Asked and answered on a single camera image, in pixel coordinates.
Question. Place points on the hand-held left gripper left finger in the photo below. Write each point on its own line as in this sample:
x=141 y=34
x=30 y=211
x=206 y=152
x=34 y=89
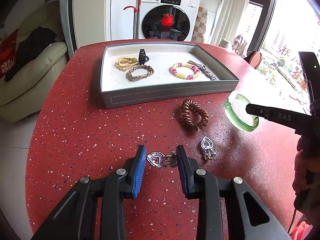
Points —
x=140 y=170

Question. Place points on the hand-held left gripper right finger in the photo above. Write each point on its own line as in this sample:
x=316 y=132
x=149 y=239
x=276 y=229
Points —
x=183 y=170

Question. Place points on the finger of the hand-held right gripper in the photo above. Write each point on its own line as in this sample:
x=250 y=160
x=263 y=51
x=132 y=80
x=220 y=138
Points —
x=275 y=116

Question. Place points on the silver heart earring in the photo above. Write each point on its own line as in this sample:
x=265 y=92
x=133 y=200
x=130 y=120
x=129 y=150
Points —
x=206 y=145
x=156 y=158

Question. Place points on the green translucent bangle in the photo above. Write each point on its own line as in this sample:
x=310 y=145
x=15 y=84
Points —
x=232 y=117

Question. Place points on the grey shallow cardboard tray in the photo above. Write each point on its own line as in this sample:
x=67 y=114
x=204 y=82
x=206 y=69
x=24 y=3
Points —
x=162 y=97

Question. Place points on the silver star hair clip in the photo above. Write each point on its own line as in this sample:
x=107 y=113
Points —
x=208 y=73

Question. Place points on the black hair claw clip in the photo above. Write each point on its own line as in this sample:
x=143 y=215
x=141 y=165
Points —
x=142 y=56

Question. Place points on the person's right hand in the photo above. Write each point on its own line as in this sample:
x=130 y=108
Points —
x=300 y=170

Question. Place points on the brown wicker chair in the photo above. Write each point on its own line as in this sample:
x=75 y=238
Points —
x=255 y=58

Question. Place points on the pale fluffy blanket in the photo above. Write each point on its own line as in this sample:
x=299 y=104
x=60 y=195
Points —
x=238 y=42

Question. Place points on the white curtain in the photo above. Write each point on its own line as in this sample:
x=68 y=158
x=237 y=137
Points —
x=230 y=12

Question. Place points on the checkered beige cloth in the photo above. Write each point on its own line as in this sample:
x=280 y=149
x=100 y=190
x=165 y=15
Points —
x=200 y=25

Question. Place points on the cream sofa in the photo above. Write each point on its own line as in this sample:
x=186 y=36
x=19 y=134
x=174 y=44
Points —
x=37 y=80

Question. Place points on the black clothing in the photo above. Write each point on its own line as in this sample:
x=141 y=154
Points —
x=32 y=45

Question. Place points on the white washing machine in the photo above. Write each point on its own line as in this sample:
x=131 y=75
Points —
x=150 y=5

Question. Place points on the red printed cloth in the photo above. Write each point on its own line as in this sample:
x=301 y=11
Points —
x=7 y=55

